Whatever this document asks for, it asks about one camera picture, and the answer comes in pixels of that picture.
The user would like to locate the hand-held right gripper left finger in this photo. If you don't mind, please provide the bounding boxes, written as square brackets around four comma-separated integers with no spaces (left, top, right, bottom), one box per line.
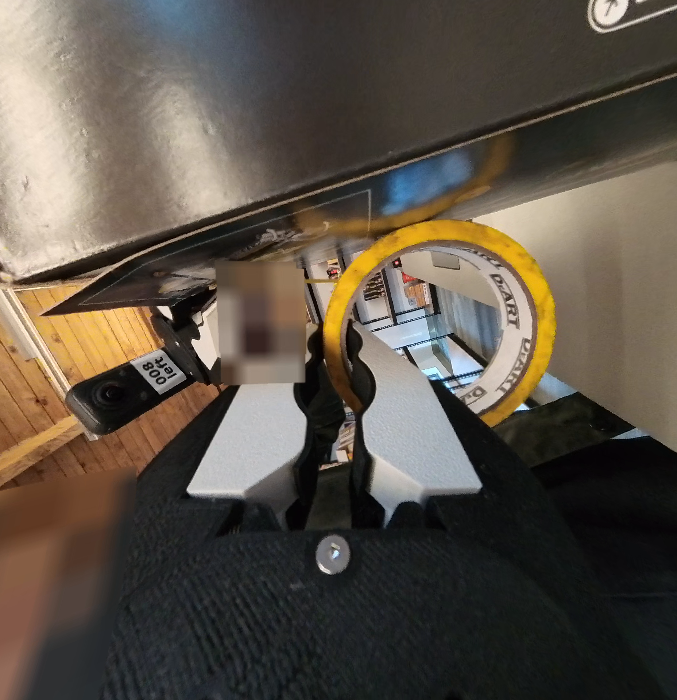
[186,326,325,530]

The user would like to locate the person's black jacket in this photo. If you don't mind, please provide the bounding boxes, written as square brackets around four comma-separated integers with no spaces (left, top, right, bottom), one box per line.
[492,391,677,700]

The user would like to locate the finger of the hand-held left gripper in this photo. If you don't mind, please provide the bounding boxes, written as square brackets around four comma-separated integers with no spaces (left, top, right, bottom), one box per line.
[198,303,219,373]

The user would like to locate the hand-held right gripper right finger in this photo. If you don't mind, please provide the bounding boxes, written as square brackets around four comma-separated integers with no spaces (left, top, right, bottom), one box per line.
[344,322,485,528]

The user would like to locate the yellow tape roll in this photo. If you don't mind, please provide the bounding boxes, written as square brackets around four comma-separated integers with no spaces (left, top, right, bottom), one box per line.
[323,219,556,428]

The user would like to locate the blue plane lego box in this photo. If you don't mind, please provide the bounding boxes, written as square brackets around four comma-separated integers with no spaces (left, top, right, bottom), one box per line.
[0,0,677,319]

